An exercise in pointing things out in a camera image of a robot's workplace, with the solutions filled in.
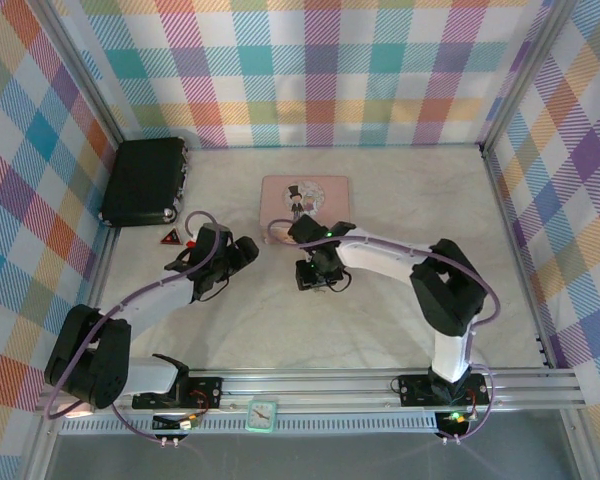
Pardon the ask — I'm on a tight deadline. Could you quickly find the pink tin box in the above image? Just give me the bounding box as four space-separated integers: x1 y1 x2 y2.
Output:
259 174 354 246

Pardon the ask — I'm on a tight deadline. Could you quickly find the black hard case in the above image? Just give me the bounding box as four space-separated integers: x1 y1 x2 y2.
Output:
98 137 191 229

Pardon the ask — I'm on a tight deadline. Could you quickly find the mint green small clock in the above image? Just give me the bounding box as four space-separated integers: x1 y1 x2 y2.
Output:
246 397 280 433

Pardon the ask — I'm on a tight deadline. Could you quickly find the black board with green light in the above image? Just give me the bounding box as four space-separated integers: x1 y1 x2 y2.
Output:
438 410 470 437

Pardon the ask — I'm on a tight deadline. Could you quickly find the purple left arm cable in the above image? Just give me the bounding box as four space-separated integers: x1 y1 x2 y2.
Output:
44 211 220 446

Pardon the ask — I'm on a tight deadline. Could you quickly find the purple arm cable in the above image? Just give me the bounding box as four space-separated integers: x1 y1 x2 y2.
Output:
265 217 501 446
44 211 220 446

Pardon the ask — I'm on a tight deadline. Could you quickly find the thin aluminium frame rail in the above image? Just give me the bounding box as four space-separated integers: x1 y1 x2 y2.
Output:
479 145 556 370
69 219 121 314
187 142 484 152

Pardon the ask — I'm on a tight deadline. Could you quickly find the wide aluminium frame rail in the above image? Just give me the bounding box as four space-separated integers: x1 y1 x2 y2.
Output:
34 367 584 417

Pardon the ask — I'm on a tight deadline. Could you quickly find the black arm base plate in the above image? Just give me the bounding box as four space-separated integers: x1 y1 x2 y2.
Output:
132 375 225 410
398 373 492 407

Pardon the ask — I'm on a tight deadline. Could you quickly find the grey slotted cable duct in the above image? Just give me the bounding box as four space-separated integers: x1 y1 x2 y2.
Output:
59 417 439 435

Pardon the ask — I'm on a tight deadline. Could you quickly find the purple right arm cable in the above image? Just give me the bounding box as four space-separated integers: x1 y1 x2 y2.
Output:
265 217 501 446

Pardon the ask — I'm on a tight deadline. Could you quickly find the aluminium frame post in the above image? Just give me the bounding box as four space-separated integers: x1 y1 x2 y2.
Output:
42 0 129 151
478 0 577 151

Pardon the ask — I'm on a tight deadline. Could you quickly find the aluminium frame bar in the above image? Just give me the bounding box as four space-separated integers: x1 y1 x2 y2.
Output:
22 414 64 480
559 407 600 480

